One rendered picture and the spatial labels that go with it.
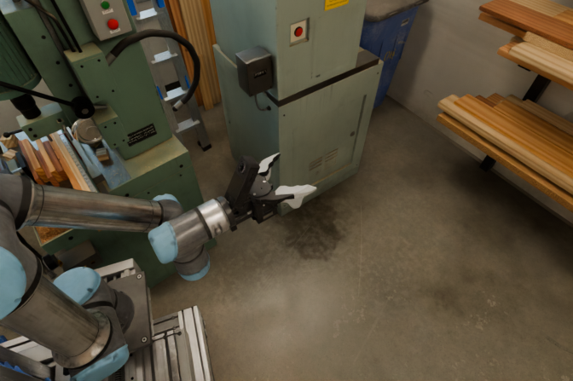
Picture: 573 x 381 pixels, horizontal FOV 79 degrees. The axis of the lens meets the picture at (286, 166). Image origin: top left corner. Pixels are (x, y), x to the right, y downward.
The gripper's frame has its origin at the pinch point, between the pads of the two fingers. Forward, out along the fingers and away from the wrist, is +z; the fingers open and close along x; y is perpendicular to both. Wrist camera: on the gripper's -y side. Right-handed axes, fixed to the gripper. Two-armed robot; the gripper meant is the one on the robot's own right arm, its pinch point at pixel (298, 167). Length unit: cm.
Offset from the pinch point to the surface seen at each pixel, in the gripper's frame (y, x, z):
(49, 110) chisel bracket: 6, -83, -48
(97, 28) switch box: -21, -65, -24
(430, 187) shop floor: 119, -39, 129
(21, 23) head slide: -25, -73, -41
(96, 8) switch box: -26, -64, -22
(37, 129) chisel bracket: 9, -80, -54
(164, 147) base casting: 34, -77, -17
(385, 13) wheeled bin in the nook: 17, -91, 124
